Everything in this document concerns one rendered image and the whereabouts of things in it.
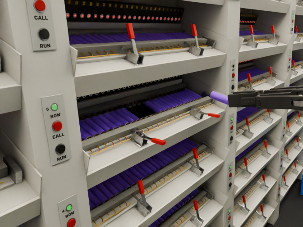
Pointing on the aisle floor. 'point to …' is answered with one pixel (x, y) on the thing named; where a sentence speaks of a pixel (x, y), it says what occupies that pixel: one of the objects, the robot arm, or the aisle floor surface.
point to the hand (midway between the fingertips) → (245, 98)
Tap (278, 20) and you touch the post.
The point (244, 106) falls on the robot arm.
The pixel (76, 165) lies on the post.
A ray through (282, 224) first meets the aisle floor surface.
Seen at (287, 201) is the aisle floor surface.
